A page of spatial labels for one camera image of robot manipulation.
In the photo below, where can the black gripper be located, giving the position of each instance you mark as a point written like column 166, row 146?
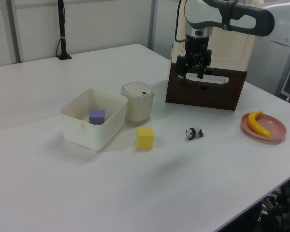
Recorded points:
column 197, row 48

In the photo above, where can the dark brown wooden drawer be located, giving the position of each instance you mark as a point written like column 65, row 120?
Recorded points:
column 207, row 96

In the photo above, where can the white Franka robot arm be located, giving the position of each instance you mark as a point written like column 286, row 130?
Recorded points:
column 285, row 19

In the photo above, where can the white open plastic bin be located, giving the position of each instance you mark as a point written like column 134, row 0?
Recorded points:
column 91, row 135

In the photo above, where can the cream wooden cabinet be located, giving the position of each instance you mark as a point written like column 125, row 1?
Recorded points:
column 232, row 48

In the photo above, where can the small panda figurine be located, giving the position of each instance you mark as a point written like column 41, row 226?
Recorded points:
column 194, row 133

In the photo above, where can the white lidded container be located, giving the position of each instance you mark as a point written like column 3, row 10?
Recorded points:
column 137, row 106

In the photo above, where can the yellow foam cube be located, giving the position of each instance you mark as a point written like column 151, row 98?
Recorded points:
column 145, row 138

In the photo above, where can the yellow banana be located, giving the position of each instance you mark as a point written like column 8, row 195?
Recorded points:
column 253, row 123

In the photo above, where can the grey metal rack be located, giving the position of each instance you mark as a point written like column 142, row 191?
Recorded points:
column 288, row 79

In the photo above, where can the pink plate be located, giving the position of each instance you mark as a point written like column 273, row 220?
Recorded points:
column 276, row 128

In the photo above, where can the purple foam cube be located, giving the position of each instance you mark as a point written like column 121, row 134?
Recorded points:
column 97, row 117

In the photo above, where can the black pole stand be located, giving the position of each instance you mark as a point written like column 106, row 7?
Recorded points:
column 62, row 29

